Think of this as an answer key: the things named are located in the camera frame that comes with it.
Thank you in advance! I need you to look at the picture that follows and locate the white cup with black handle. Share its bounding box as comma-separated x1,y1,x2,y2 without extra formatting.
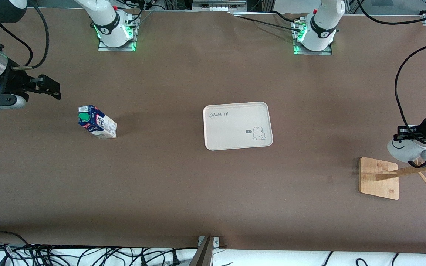
387,126,426,163

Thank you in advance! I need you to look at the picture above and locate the blue milk carton green cap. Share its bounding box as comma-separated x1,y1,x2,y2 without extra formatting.
78,105,118,139

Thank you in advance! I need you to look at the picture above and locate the wooden mug tree rack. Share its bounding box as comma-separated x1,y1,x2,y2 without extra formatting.
359,157,426,200

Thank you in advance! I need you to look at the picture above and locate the cream tray with rabbit print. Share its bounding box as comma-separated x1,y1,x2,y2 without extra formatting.
203,102,273,151

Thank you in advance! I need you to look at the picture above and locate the grey power strip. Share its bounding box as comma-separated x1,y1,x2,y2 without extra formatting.
192,0,247,11

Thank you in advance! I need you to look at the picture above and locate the aluminium profile bar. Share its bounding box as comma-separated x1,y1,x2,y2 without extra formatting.
189,236,220,266

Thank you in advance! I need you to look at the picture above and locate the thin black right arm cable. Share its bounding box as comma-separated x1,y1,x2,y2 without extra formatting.
0,22,33,68

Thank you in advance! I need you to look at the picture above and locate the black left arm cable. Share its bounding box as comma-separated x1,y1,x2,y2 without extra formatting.
395,41,426,145

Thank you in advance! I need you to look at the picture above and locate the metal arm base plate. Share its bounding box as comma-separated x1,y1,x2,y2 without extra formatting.
98,36,136,52
293,41,333,56

